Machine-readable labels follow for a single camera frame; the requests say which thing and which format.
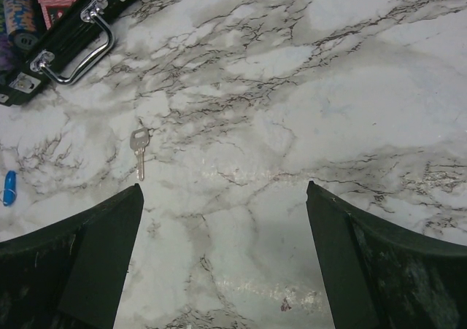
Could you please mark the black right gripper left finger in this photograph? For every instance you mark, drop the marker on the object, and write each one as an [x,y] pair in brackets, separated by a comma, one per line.
[71,273]

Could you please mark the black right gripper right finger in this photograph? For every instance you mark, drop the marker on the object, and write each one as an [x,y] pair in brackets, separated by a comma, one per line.
[380,275]

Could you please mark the blue plastic key tag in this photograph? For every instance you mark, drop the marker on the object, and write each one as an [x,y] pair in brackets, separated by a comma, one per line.
[10,182]

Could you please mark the silver metal key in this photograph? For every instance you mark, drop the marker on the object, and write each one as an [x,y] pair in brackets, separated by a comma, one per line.
[139,139]

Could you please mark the black poker chip case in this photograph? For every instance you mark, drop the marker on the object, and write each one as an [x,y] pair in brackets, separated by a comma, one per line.
[33,56]

